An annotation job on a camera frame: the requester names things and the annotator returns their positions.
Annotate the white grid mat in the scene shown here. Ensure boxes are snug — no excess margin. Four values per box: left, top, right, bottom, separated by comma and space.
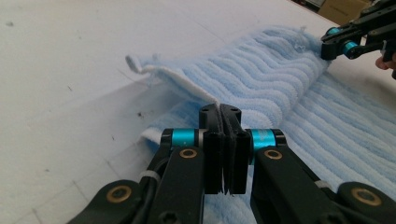
0, 0, 396, 224

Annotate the light blue striped towel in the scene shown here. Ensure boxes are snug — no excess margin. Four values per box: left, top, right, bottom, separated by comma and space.
125, 25, 396, 224

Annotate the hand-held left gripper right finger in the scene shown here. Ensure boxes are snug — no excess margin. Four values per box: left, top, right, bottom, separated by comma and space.
219, 104, 288, 196

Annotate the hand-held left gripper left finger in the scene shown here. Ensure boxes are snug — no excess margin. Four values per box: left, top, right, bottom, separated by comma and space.
160, 104, 224, 195

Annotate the large brown cardboard box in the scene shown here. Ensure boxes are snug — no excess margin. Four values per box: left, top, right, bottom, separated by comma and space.
317, 0, 376, 26

